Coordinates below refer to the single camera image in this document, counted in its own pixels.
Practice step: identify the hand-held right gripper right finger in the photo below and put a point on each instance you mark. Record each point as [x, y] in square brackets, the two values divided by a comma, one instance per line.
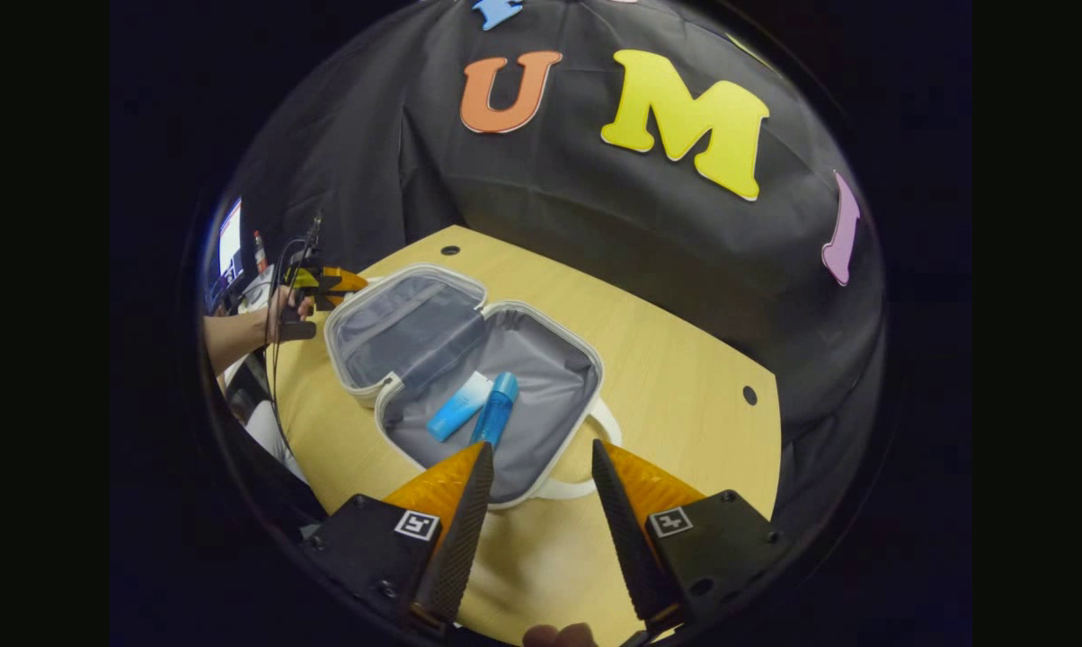
[626, 530]

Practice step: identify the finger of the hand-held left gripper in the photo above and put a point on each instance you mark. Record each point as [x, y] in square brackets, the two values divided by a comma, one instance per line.
[332, 301]
[345, 279]

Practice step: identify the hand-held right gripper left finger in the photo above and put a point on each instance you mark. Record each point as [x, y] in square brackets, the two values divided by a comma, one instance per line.
[460, 539]

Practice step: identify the blue and white tube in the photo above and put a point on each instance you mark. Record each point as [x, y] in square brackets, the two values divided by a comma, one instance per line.
[456, 413]

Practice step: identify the blue capped bottle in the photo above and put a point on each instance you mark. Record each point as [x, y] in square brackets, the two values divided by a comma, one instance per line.
[496, 409]

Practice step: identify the white suitcase with grey lining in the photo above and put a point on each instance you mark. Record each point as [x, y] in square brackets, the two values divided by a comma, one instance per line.
[541, 377]

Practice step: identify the red bottle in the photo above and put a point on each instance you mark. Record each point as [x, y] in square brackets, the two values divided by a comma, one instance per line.
[260, 256]

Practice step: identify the computer monitor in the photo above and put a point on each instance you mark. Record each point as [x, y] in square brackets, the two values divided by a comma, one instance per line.
[230, 238]

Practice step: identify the person's white clothing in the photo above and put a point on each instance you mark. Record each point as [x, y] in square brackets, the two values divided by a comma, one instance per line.
[271, 436]

